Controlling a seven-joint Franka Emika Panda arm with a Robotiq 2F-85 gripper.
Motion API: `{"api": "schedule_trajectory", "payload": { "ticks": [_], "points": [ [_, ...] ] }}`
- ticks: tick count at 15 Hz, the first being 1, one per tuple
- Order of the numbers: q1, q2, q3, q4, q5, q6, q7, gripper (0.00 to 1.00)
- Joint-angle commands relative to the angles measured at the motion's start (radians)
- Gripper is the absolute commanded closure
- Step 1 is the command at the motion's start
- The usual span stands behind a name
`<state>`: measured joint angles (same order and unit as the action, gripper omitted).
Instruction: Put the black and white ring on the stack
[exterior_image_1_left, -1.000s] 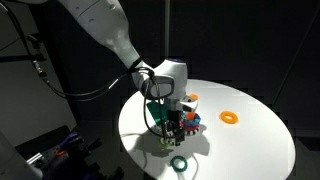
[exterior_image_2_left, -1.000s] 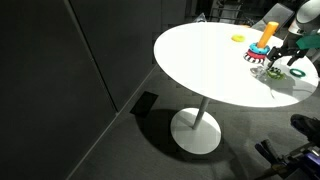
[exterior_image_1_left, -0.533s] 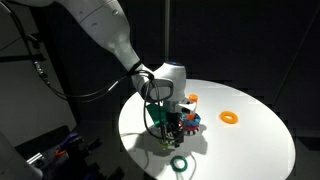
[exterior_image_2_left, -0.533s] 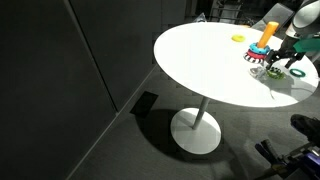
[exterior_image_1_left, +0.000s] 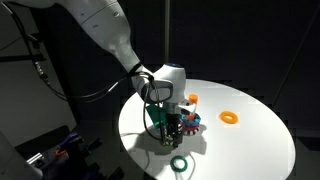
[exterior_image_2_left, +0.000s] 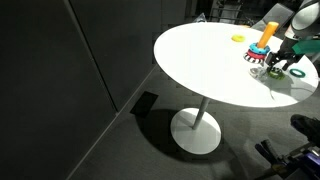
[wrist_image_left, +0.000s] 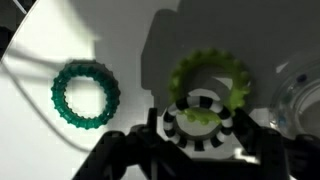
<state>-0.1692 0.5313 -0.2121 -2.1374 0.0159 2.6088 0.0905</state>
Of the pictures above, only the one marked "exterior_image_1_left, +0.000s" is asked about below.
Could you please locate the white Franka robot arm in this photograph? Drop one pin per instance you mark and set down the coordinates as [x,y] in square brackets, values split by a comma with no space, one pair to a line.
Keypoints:
[110,30]

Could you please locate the orange stacking peg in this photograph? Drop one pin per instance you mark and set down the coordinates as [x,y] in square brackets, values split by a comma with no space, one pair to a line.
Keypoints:
[192,100]

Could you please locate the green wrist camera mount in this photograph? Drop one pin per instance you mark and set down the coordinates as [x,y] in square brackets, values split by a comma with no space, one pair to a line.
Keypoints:
[155,116]

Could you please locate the grey vertical pole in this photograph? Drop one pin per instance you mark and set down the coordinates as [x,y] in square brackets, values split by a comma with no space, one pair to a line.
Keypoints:
[167,30]

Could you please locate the silver aluminium rail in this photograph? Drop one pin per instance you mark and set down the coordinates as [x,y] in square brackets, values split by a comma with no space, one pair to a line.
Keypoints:
[34,158]

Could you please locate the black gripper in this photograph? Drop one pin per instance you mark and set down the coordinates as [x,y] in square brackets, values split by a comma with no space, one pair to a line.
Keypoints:
[173,121]

